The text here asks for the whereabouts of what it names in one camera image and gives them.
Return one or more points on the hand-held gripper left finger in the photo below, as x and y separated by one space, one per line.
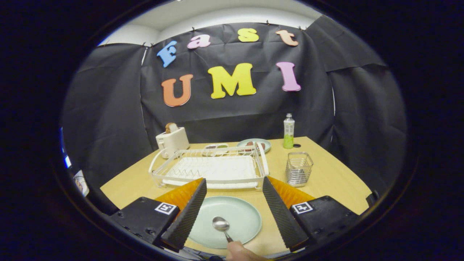
188 217

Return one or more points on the white toaster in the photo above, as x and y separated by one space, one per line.
173 141

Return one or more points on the green plate with food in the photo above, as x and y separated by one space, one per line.
267 145

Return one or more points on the black backdrop cloth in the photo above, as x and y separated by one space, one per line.
235 112

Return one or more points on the light green plate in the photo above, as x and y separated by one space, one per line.
241 217

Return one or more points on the brown bread slice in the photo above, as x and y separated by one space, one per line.
171 127

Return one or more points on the small white food dish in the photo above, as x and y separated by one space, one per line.
215 146

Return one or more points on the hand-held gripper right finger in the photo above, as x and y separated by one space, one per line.
281 214

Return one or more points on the brown food pieces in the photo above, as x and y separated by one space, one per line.
249 145

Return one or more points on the green drink bottle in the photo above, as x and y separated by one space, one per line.
289 130

